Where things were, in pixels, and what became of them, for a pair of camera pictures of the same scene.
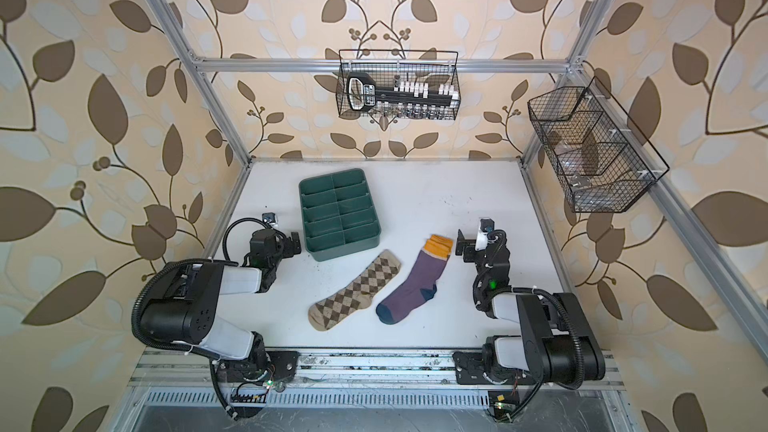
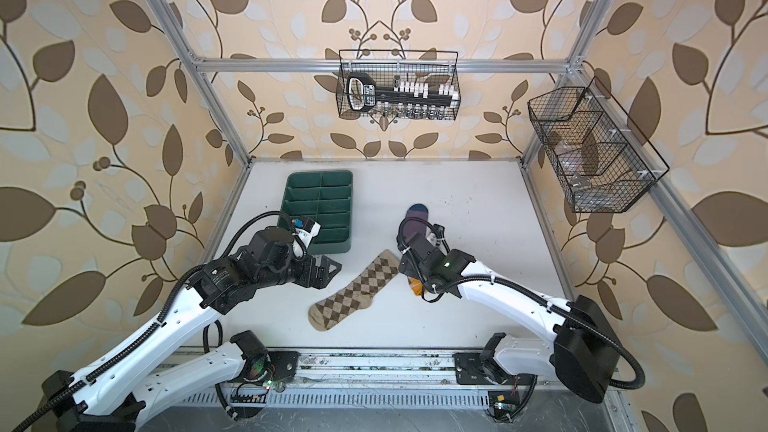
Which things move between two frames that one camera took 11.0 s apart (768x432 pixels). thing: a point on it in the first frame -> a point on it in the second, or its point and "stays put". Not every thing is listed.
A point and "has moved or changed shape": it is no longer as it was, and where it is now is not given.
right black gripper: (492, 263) -> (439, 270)
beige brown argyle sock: (329, 312) stays put
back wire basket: (431, 67) stays put
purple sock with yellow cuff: (422, 286) -> (415, 224)
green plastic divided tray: (339, 214) has moved or changed shape
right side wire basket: (600, 166) stays put
